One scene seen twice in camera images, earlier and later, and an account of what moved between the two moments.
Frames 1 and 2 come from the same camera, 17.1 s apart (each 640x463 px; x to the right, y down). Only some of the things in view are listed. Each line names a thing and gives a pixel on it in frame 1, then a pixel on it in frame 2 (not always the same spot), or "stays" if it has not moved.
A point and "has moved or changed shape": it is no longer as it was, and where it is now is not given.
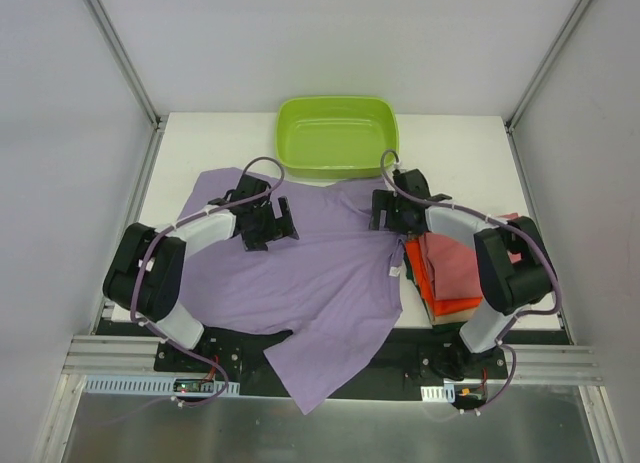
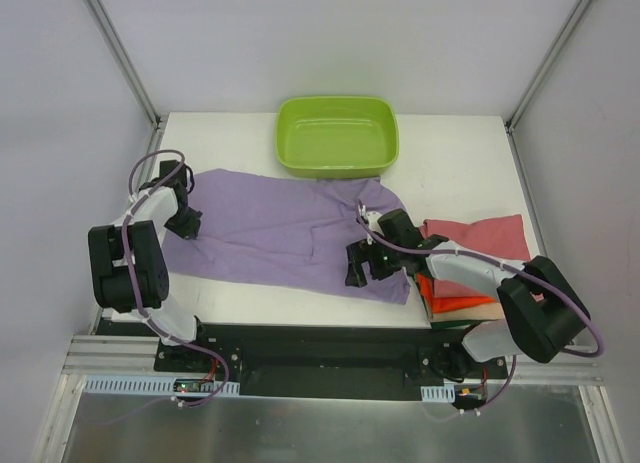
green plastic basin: x=335 y=136 stays
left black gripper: x=270 y=228 to x=185 y=221
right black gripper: x=385 y=213 to x=368 y=261
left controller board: x=159 y=386 stays
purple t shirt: x=335 y=289 has moved or changed shape
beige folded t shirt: x=451 y=318 stays
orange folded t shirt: x=438 y=306 stays
